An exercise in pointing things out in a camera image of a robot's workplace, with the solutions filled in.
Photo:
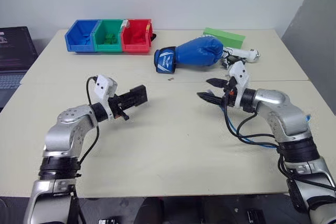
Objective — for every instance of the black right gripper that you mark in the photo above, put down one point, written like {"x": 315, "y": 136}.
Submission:
{"x": 230, "y": 99}

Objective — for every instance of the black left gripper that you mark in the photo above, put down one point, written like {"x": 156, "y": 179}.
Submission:
{"x": 118, "y": 104}

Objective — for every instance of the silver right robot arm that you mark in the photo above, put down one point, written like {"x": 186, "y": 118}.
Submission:
{"x": 283, "y": 119}

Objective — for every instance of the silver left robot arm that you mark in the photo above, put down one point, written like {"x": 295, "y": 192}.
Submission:
{"x": 68, "y": 129}

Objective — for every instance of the blue boxing glove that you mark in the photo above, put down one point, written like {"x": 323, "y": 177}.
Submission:
{"x": 197, "y": 52}

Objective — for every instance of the white handheld device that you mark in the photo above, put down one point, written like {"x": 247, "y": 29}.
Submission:
{"x": 244, "y": 54}

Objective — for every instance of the red plastic storage bin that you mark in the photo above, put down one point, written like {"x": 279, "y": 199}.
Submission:
{"x": 134, "y": 47}

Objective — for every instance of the green rectangular block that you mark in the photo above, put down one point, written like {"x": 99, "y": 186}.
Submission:
{"x": 225, "y": 37}

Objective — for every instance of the green plastic storage bin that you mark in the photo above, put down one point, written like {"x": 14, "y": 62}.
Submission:
{"x": 105, "y": 47}

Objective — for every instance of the green toy bricks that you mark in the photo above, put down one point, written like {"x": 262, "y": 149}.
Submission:
{"x": 110, "y": 39}

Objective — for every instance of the small black object behind bins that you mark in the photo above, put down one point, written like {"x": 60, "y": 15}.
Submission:
{"x": 153, "y": 37}

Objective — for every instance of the blue plastic storage bin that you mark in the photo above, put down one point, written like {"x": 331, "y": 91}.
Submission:
{"x": 78, "y": 47}

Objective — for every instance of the blue item in bin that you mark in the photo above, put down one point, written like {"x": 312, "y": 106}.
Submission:
{"x": 85, "y": 40}

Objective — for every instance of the grey partition panel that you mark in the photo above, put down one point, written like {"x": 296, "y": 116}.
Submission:
{"x": 315, "y": 51}

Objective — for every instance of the dark laptop computer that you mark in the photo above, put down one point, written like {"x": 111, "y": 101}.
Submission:
{"x": 13, "y": 51}

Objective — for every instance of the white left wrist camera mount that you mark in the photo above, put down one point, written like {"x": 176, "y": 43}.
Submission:
{"x": 103, "y": 86}

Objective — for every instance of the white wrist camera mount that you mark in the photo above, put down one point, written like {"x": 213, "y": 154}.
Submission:
{"x": 239, "y": 73}
{"x": 103, "y": 86}

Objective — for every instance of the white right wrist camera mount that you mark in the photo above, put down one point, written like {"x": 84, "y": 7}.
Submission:
{"x": 239, "y": 73}

